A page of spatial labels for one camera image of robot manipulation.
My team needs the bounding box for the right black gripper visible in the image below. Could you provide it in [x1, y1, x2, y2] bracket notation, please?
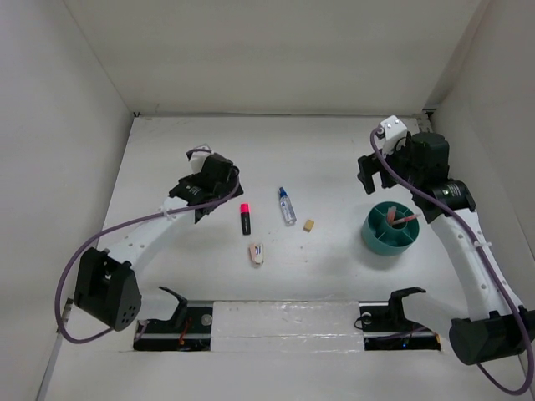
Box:
[356, 135, 422, 194]

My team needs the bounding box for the pink capped black highlighter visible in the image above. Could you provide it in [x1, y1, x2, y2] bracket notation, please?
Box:
[240, 203, 252, 236]

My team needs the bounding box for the red white pen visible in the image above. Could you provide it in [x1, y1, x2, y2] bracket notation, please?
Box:
[391, 214, 420, 226]

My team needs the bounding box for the pink mini stapler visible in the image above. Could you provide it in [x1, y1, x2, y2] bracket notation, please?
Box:
[248, 243, 264, 266]

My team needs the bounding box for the small clear spray bottle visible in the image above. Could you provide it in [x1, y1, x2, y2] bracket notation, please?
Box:
[278, 187, 297, 226]

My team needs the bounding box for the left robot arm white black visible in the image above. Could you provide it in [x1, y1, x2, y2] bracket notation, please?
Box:
[74, 148, 243, 332]

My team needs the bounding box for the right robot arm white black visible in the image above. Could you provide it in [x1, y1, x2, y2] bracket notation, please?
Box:
[358, 128, 534, 367]

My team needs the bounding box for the teal round compartment organizer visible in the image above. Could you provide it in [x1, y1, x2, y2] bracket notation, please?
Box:
[361, 201, 420, 256]

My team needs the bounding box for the tan eraser block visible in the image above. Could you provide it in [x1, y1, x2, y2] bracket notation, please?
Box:
[303, 220, 314, 231]

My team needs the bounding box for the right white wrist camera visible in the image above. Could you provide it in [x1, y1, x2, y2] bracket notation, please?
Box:
[380, 115, 408, 155]

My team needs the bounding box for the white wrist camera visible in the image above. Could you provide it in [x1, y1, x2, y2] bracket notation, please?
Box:
[186, 144, 212, 174]
[380, 115, 408, 155]

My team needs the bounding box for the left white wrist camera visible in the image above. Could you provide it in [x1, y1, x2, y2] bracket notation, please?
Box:
[186, 144, 212, 174]

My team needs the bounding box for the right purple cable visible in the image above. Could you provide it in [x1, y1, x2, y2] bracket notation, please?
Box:
[369, 127, 535, 397]

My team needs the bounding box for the purple cable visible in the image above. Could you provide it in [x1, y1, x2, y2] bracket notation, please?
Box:
[369, 127, 535, 397]
[54, 148, 243, 346]

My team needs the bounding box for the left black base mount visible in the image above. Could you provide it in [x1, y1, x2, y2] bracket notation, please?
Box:
[133, 286, 214, 353]

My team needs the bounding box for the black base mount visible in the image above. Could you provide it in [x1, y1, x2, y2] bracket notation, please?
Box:
[354, 287, 441, 352]
[133, 286, 214, 353]

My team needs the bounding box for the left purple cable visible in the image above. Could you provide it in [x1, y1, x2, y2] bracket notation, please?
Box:
[54, 148, 243, 346]

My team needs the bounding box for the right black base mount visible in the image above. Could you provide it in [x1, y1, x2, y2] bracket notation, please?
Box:
[354, 287, 441, 352]

